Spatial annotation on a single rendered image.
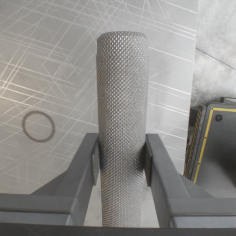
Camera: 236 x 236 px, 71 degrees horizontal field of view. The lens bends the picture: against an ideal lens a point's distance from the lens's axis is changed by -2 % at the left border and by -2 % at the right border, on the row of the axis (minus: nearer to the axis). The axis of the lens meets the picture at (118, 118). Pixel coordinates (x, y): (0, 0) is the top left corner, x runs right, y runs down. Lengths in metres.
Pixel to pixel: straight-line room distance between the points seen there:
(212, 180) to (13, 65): 1.11
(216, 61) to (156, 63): 1.03
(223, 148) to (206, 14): 0.80
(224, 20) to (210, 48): 0.17
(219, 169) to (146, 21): 0.98
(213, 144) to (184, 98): 0.75
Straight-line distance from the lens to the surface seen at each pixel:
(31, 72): 0.34
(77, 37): 0.31
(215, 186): 1.22
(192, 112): 1.17
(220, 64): 1.33
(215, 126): 1.02
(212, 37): 1.30
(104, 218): 0.18
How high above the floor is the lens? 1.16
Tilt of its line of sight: 73 degrees down
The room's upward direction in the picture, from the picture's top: 175 degrees counter-clockwise
